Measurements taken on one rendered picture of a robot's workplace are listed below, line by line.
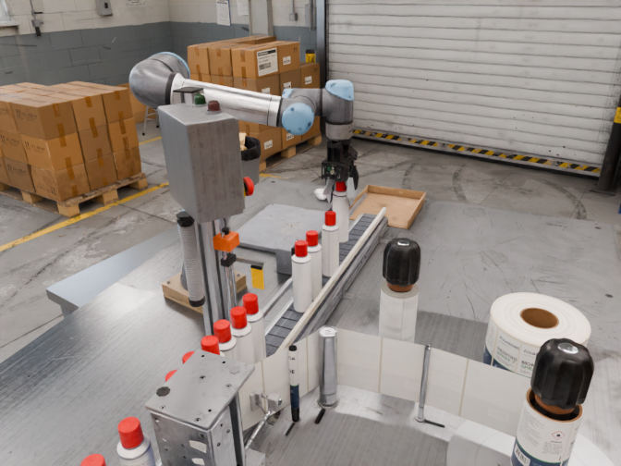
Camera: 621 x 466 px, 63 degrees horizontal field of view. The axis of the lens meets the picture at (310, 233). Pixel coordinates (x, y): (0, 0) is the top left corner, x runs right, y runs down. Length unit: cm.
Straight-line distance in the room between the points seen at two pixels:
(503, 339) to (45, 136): 374
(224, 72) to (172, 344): 385
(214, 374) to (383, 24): 513
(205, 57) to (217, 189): 422
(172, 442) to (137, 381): 53
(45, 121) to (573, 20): 433
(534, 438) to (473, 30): 467
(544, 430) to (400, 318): 39
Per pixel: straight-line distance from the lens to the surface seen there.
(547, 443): 96
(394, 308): 115
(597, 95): 519
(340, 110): 140
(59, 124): 439
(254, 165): 377
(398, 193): 225
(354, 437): 108
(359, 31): 585
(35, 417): 135
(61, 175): 445
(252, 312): 110
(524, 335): 116
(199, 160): 92
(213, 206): 96
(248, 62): 481
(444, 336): 135
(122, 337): 150
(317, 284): 141
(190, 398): 80
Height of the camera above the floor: 169
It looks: 27 degrees down
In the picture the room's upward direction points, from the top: 1 degrees counter-clockwise
